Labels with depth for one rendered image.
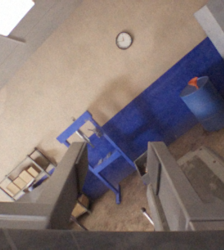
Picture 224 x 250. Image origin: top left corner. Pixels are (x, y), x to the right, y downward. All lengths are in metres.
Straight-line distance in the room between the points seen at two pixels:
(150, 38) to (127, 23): 0.54
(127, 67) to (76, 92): 1.17
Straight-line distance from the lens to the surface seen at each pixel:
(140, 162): 3.43
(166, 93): 3.92
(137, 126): 3.95
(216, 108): 3.54
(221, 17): 3.77
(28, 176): 4.51
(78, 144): 0.15
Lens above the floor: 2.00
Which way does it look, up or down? 12 degrees down
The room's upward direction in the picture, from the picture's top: 43 degrees counter-clockwise
